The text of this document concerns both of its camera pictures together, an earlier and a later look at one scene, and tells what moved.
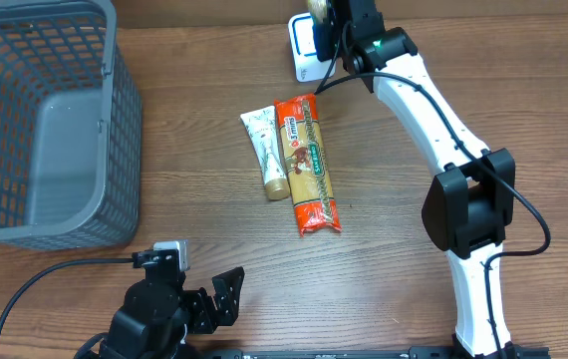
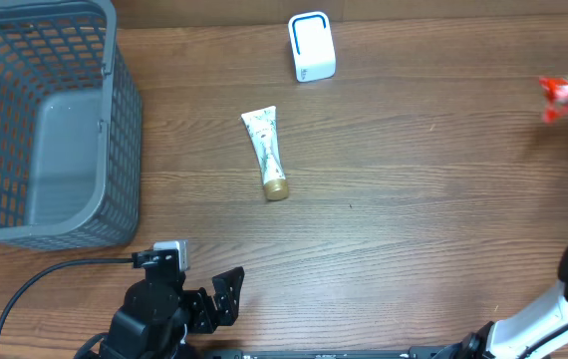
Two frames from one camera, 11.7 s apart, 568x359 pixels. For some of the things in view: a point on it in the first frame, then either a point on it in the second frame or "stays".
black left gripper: x=211 y=317 stays
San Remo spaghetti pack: x=305 y=164 to x=562 y=95
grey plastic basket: x=53 y=127 stays
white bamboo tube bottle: x=262 y=128 stays
